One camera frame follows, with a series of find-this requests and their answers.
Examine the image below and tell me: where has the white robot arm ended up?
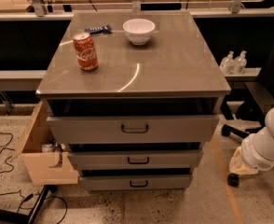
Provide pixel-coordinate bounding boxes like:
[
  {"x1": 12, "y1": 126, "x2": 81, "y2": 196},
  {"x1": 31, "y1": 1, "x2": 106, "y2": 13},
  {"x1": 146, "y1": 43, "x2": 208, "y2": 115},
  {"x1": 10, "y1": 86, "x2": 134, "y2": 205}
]
[{"x1": 229, "y1": 107, "x2": 274, "y2": 175}]

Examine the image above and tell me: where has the black office chair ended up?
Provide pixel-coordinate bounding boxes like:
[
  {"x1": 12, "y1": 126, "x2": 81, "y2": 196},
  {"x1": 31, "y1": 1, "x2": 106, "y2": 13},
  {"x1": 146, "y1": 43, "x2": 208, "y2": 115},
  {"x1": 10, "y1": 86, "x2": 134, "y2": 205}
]
[{"x1": 220, "y1": 7, "x2": 274, "y2": 188}]

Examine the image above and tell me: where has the black floor stand base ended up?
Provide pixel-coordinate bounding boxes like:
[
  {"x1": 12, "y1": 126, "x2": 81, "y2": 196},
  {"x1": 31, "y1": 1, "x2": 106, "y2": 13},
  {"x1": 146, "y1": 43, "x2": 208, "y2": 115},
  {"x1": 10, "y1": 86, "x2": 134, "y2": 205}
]
[{"x1": 0, "y1": 184, "x2": 58, "y2": 224}]

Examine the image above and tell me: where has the small jar in box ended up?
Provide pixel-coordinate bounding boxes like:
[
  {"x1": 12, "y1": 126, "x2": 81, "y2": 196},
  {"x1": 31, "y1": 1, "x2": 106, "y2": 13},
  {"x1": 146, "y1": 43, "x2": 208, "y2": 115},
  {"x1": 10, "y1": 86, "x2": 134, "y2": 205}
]
[{"x1": 42, "y1": 144, "x2": 54, "y2": 153}]

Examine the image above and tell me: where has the white ceramic bowl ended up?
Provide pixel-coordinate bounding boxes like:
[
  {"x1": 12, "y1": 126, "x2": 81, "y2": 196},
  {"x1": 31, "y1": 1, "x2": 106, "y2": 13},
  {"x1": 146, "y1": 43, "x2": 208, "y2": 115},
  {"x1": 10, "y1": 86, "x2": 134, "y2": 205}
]
[{"x1": 123, "y1": 19, "x2": 156, "y2": 45}]

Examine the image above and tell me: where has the dark blue snack bar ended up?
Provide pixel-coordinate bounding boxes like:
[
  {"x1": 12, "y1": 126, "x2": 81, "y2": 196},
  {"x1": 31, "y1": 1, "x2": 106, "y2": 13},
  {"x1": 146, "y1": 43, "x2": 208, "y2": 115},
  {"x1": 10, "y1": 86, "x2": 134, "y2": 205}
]
[{"x1": 85, "y1": 25, "x2": 112, "y2": 35}]

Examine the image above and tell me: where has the grey top drawer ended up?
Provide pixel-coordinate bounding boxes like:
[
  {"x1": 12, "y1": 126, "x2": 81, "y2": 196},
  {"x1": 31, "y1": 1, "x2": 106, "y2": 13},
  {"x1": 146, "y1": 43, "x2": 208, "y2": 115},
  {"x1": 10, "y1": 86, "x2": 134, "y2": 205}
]
[{"x1": 47, "y1": 115, "x2": 219, "y2": 144}]

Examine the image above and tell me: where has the grey drawer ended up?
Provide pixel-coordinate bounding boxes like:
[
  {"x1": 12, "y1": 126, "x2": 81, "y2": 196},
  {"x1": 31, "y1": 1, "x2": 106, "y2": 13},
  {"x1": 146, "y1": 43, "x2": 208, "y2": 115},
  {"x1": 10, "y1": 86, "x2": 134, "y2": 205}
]
[
  {"x1": 47, "y1": 115, "x2": 219, "y2": 144},
  {"x1": 68, "y1": 150, "x2": 203, "y2": 171},
  {"x1": 79, "y1": 175, "x2": 192, "y2": 191}
]

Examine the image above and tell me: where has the black floor cable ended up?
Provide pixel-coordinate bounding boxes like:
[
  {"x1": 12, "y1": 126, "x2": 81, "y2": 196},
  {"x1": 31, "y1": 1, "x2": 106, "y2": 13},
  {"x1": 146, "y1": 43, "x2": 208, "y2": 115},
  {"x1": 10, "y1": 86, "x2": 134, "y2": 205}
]
[{"x1": 0, "y1": 121, "x2": 17, "y2": 189}]

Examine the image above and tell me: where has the grey drawer cabinet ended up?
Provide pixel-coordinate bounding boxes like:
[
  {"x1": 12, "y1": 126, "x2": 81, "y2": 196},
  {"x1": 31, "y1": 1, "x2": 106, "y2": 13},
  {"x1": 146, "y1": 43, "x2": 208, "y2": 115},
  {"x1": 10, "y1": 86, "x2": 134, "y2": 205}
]
[{"x1": 36, "y1": 12, "x2": 230, "y2": 180}]

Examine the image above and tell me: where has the cardboard box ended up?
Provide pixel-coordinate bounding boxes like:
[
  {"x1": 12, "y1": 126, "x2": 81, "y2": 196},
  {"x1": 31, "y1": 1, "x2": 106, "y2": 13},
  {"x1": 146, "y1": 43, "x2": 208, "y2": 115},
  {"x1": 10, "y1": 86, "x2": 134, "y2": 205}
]
[{"x1": 13, "y1": 103, "x2": 78, "y2": 185}]

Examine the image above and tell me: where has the grey bottom drawer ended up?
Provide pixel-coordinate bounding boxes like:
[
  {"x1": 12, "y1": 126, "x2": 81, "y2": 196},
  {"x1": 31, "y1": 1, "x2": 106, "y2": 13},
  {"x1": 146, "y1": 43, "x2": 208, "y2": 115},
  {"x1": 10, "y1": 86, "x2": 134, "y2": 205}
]
[{"x1": 79, "y1": 175, "x2": 192, "y2": 191}]

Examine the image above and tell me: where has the left clear pump bottle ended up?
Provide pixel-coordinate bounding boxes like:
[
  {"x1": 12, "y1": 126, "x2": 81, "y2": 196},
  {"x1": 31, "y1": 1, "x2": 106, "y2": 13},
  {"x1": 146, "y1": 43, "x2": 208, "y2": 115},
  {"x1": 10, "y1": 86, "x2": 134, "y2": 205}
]
[{"x1": 220, "y1": 51, "x2": 234, "y2": 75}]

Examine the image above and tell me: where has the red cola can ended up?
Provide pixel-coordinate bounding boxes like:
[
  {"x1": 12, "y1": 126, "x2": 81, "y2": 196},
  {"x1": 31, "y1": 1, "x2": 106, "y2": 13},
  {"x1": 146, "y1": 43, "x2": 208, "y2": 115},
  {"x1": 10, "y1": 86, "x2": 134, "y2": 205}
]
[{"x1": 73, "y1": 32, "x2": 98, "y2": 71}]

